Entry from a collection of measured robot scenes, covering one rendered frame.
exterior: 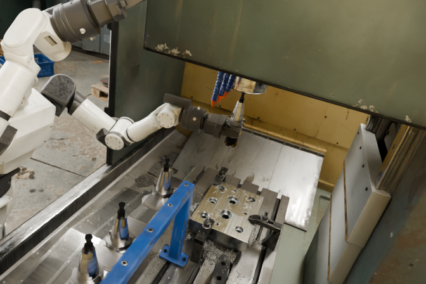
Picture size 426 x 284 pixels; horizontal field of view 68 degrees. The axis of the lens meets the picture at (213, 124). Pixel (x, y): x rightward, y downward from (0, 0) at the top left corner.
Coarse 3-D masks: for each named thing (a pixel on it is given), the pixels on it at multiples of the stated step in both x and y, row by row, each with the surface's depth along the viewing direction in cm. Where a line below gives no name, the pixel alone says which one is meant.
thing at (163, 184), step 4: (160, 172) 92; (164, 172) 91; (168, 172) 91; (160, 176) 92; (164, 176) 91; (168, 176) 92; (160, 180) 92; (164, 180) 92; (168, 180) 92; (160, 184) 92; (164, 184) 92; (168, 184) 93; (156, 188) 94; (160, 188) 93; (164, 188) 93; (168, 188) 93; (164, 192) 93
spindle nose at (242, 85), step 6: (240, 78) 97; (234, 84) 99; (240, 84) 98; (246, 84) 97; (252, 84) 97; (258, 84) 98; (264, 84) 99; (240, 90) 98; (246, 90) 98; (252, 90) 98; (258, 90) 99; (264, 90) 101
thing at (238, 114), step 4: (236, 104) 108; (240, 104) 107; (244, 104) 108; (236, 108) 108; (240, 108) 108; (236, 112) 108; (240, 112) 108; (232, 116) 110; (236, 116) 109; (240, 116) 109; (236, 120) 109; (240, 120) 109
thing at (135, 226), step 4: (128, 220) 82; (132, 220) 83; (136, 220) 83; (128, 224) 81; (132, 224) 81; (136, 224) 81; (140, 224) 82; (144, 224) 82; (132, 228) 80; (136, 228) 80; (140, 228) 81; (144, 228) 81; (132, 232) 79; (136, 232) 79; (140, 232) 79; (136, 236) 78
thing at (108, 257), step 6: (102, 246) 74; (96, 252) 72; (102, 252) 72; (108, 252) 72; (114, 252) 73; (102, 258) 71; (108, 258) 71; (114, 258) 71; (102, 264) 69; (108, 264) 70; (114, 264) 70; (108, 270) 69
